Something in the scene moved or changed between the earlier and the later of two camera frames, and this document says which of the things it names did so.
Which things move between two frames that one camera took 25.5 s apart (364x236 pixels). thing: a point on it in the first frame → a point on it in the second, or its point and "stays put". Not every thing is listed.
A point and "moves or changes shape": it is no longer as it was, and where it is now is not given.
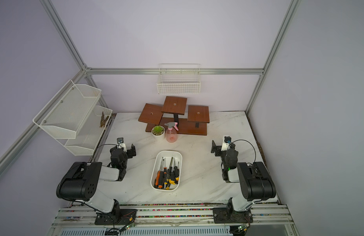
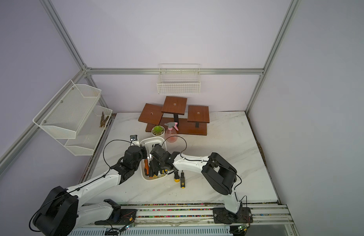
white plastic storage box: [156, 162] moves or changes shape
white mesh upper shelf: [66, 112] stays put
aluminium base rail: [268, 220] stays put
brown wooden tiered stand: [191, 120] stays put
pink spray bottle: [171, 135] stays put
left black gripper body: [125, 162] → [143, 155]
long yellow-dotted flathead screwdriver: [167, 176] → [182, 180]
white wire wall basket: [179, 78] stays put
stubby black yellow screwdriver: [176, 173] stays put
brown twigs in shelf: [103, 120] stays put
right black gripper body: [223, 156] → [158, 165]
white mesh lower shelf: [89, 134] stays put
